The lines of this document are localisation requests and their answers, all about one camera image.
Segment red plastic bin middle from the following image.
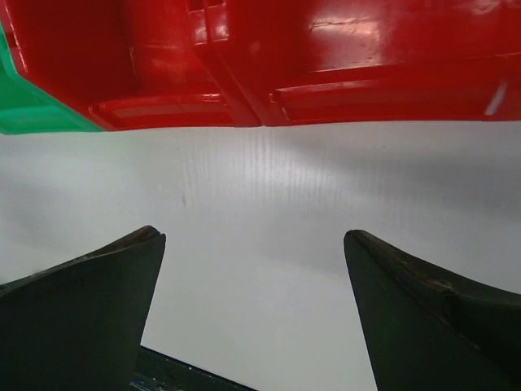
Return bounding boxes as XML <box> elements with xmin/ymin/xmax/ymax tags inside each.
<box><xmin>1</xmin><ymin>1</ymin><xmax>260</xmax><ymax>131</ymax></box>

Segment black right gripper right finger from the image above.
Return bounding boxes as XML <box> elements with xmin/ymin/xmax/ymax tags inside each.
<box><xmin>344</xmin><ymin>230</ymin><xmax>520</xmax><ymax>390</ymax></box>

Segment green plastic bin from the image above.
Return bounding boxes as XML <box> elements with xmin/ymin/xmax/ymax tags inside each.
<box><xmin>1</xmin><ymin>32</ymin><xmax>101</xmax><ymax>135</ymax></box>

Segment red plastic bin right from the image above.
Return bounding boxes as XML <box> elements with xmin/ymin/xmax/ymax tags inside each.
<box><xmin>186</xmin><ymin>0</ymin><xmax>521</xmax><ymax>128</ymax></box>

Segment red plastic bin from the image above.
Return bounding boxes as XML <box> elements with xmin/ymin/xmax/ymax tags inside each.
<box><xmin>186</xmin><ymin>0</ymin><xmax>521</xmax><ymax>128</ymax></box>
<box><xmin>1</xmin><ymin>1</ymin><xmax>260</xmax><ymax>131</ymax></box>

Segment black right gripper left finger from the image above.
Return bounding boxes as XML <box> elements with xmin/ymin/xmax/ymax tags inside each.
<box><xmin>1</xmin><ymin>226</ymin><xmax>166</xmax><ymax>390</ymax></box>

